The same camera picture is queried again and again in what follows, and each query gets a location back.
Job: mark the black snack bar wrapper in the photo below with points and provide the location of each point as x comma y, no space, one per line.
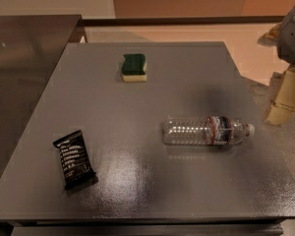
75,161

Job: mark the clear plastic water bottle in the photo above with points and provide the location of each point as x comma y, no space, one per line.
212,131

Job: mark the green and yellow sponge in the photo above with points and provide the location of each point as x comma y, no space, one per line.
134,68

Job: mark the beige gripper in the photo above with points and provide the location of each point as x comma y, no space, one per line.
292,38

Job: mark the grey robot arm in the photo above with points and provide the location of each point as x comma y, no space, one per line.
282,36

